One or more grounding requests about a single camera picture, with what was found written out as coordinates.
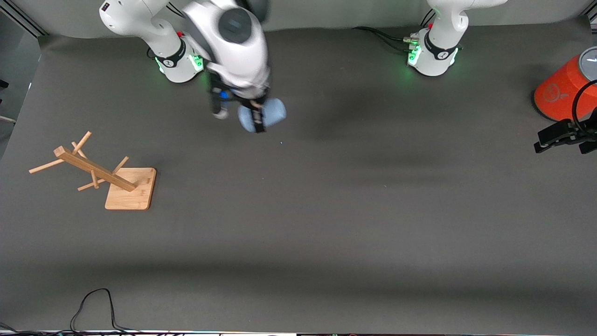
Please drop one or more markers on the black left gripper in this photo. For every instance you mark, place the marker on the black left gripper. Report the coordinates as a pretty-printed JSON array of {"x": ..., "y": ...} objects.
[{"x": 570, "y": 130}]

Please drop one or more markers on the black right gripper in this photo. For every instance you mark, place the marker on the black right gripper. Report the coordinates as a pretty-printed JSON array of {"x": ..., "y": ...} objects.
[{"x": 256, "y": 116}]

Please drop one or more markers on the light blue plastic cup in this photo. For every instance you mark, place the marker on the light blue plastic cup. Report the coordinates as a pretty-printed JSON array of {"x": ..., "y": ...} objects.
[{"x": 275, "y": 112}]

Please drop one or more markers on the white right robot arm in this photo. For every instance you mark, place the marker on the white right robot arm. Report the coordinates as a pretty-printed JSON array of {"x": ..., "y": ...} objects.
[{"x": 233, "y": 42}]

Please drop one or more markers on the orange cylinder with grey lid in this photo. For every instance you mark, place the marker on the orange cylinder with grey lid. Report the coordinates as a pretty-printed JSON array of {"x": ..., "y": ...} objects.
[{"x": 557, "y": 88}]

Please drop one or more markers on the dark grey table mat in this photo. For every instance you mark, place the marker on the dark grey table mat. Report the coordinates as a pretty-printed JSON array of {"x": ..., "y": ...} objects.
[{"x": 298, "y": 210}]

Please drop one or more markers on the wooden mug tree rack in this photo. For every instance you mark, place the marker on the wooden mug tree rack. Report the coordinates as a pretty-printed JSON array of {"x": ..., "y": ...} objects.
[{"x": 130, "y": 191}]

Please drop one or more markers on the dark aluminium frame rail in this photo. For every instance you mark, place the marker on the dark aluminium frame rail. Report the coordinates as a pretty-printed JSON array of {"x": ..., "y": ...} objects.
[
  {"x": 29, "y": 23},
  {"x": 592, "y": 17}
]

